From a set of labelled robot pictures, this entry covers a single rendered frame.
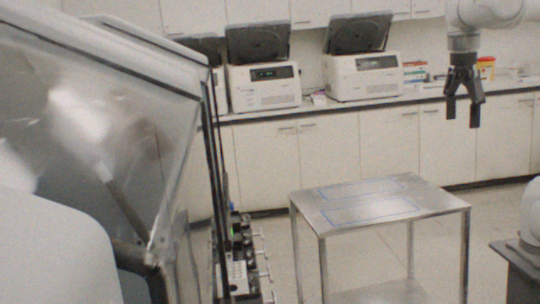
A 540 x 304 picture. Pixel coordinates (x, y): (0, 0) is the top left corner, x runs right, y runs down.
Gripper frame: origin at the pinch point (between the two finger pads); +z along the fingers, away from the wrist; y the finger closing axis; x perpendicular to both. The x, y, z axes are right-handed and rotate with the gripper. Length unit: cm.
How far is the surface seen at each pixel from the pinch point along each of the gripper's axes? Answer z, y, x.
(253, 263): 38, 1, 67
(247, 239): 38, 18, 68
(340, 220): 38, 22, 34
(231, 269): 33, -9, 74
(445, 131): 63, 219, -108
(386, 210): 37.9, 25.5, 15.0
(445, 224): 120, 165, -82
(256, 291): 38, -15, 68
